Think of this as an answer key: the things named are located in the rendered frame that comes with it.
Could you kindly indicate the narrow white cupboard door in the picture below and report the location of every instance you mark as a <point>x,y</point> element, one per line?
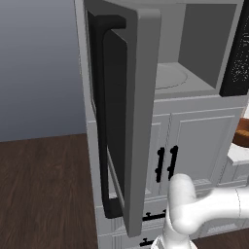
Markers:
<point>157,133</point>

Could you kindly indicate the wide white cupboard door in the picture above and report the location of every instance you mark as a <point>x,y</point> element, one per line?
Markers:
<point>204,146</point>

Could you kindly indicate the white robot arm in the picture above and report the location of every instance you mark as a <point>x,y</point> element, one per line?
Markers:
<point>186,210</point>

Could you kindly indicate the brown bowl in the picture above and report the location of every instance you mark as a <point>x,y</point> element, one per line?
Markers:
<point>242,133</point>

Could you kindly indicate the grey microwave oven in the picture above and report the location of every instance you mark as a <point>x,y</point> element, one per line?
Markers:
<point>201,42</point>

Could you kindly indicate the grey microwave door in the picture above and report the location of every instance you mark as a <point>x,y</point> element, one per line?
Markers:
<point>142,129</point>

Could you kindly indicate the white drawer front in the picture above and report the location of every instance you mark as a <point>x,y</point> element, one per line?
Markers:
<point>153,205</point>
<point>112,240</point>

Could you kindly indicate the white counter cupboard run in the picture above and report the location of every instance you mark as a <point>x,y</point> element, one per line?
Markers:
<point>236,173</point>

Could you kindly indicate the white microwave turntable plate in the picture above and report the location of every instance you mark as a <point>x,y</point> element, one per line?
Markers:
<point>168,77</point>

